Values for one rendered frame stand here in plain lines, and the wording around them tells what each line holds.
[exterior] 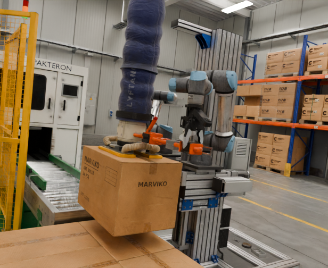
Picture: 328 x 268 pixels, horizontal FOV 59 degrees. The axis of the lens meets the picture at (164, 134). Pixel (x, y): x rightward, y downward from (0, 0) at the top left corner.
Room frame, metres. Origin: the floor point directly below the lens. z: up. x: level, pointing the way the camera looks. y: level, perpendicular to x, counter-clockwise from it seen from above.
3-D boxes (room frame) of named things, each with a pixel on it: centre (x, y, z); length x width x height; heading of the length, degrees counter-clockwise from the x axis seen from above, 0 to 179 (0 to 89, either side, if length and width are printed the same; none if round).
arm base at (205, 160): (1.98, -0.28, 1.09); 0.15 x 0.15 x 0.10
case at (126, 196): (1.83, 0.21, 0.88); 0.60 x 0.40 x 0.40; 35
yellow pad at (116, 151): (1.78, 0.29, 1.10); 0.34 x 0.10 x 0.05; 35
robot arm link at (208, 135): (1.98, -0.28, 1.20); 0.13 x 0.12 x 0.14; 65
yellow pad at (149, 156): (1.89, 0.13, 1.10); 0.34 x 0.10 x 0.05; 35
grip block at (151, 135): (1.63, 0.06, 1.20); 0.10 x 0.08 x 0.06; 125
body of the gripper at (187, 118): (1.36, -0.13, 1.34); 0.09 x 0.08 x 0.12; 35
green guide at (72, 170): (3.52, 1.10, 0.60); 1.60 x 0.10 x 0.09; 37
